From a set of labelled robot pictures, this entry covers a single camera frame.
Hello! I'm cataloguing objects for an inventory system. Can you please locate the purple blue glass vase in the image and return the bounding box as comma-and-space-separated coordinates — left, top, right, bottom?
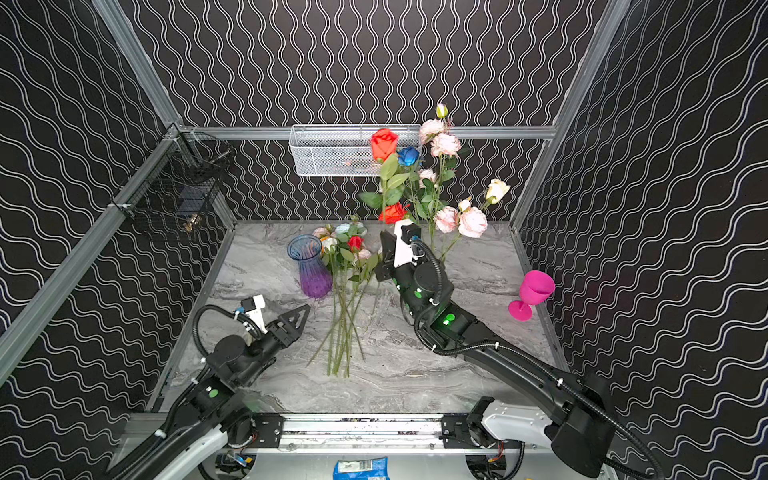
287, 234, 333, 299

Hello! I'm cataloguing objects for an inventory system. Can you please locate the pink double flower stem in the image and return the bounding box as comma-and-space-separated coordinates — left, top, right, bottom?
414, 169, 445, 242

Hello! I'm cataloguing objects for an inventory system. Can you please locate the red rose stem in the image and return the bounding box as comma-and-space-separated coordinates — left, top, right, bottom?
358, 128, 409, 214
378, 202, 410, 224

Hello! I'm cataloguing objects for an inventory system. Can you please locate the cream rose flower stem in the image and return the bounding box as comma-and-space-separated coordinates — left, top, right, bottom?
440, 178, 512, 262

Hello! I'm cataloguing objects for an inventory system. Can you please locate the blue rose flower stem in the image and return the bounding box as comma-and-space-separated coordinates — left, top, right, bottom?
397, 147, 420, 181

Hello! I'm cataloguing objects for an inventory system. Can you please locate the pink peony flower stem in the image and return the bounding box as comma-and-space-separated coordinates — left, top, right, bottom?
419, 103, 462, 208

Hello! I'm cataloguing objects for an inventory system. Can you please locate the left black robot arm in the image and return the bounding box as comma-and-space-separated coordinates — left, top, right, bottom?
101, 304, 311, 479

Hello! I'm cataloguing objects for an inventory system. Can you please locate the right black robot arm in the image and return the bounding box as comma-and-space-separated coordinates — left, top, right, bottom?
375, 222, 664, 479

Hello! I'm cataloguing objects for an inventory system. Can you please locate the red roses bunch stem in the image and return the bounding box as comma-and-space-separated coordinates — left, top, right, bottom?
313, 216, 380, 378

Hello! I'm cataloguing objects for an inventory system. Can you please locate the magenta plastic goblet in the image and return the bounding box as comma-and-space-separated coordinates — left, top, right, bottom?
508, 270, 556, 321

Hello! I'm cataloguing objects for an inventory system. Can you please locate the blue snack packet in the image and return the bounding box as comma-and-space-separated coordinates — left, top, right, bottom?
333, 457, 389, 480

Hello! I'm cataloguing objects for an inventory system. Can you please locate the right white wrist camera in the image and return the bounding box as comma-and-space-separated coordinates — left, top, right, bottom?
393, 219, 421, 268

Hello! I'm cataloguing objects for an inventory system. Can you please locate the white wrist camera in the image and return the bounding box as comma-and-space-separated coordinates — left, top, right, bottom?
393, 219, 421, 268
237, 295, 266, 332

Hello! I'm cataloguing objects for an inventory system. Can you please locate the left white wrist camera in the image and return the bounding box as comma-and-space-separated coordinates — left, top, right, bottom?
237, 295, 266, 332

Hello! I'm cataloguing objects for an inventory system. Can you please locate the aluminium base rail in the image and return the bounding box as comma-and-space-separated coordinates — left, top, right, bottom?
241, 404, 552, 454

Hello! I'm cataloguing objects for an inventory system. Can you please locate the white wire mesh basket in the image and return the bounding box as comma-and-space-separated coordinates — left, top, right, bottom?
288, 124, 421, 177

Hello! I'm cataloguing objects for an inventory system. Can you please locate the black wire basket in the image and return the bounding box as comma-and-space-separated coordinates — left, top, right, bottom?
121, 132, 235, 244

